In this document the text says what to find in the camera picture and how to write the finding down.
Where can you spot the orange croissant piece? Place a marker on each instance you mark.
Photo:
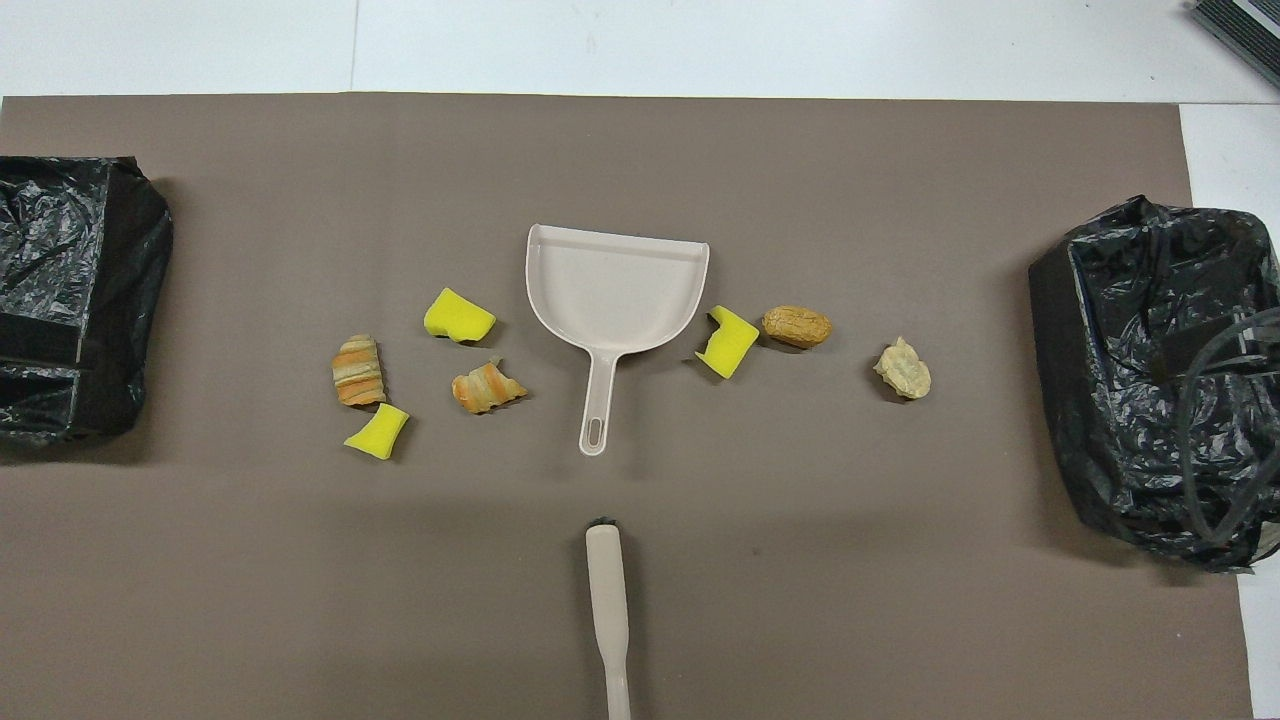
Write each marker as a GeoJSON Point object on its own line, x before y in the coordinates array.
{"type": "Point", "coordinates": [485, 388]}

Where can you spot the beige hand brush black bristles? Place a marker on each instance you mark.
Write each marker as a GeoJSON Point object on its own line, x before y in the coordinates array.
{"type": "Point", "coordinates": [607, 580]}

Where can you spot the black bag lined bin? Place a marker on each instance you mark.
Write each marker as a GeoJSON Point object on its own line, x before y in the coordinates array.
{"type": "Point", "coordinates": [130, 300]}
{"type": "Point", "coordinates": [1100, 400]}

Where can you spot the grey ribbed device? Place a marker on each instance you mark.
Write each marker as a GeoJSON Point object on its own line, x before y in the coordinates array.
{"type": "Point", "coordinates": [1245, 30]}

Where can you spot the striped croissant piece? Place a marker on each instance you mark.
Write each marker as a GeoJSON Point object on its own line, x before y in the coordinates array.
{"type": "Point", "coordinates": [358, 372]}

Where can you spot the brown bread roll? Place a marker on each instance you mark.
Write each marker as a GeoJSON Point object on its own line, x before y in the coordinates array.
{"type": "Point", "coordinates": [796, 326]}

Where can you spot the brown table mat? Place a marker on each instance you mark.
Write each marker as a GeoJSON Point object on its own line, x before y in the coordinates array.
{"type": "Point", "coordinates": [300, 600]}

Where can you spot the pale bread chunk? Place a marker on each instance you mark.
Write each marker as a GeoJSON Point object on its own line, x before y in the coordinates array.
{"type": "Point", "coordinates": [905, 372]}

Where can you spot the beige plastic dustpan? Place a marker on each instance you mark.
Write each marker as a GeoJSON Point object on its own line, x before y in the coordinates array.
{"type": "Point", "coordinates": [615, 290]}

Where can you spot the yellow sponge piece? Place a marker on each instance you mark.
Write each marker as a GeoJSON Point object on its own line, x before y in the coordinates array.
{"type": "Point", "coordinates": [730, 345]}
{"type": "Point", "coordinates": [455, 315]}
{"type": "Point", "coordinates": [378, 432]}

